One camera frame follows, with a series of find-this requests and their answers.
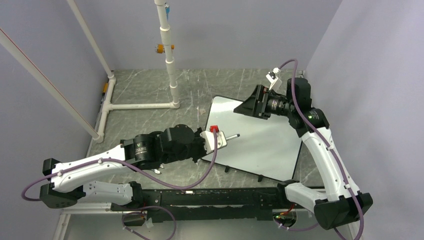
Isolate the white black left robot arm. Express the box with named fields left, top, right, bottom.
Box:
left=39, top=124, right=220, bottom=210

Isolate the white whiteboard black frame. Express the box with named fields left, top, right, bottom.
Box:
left=206, top=96, right=302, bottom=181

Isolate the white pvc pipe frame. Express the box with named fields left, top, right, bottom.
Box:
left=0, top=0, right=180, bottom=143

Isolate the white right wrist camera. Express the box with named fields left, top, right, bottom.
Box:
left=266, top=67, right=282, bottom=91

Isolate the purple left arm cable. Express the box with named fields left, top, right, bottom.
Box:
left=21, top=129, right=220, bottom=202

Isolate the orange knob on pipe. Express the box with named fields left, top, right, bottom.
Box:
left=154, top=44, right=166, bottom=54

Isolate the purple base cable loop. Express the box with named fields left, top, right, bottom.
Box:
left=121, top=205, right=177, bottom=240

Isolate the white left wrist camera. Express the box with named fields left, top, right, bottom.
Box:
left=200, top=125, right=228, bottom=155

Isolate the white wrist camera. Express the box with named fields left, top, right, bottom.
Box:
left=200, top=125, right=228, bottom=155
left=266, top=67, right=282, bottom=91

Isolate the orange black small tool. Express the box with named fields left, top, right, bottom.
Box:
left=102, top=82, right=109, bottom=96

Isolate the silver open-end wrench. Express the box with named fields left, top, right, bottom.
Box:
left=149, top=164, right=164, bottom=175

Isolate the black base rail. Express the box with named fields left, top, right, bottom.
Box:
left=110, top=187, right=302, bottom=223

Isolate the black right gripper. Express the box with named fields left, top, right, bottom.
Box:
left=234, top=84, right=295, bottom=120

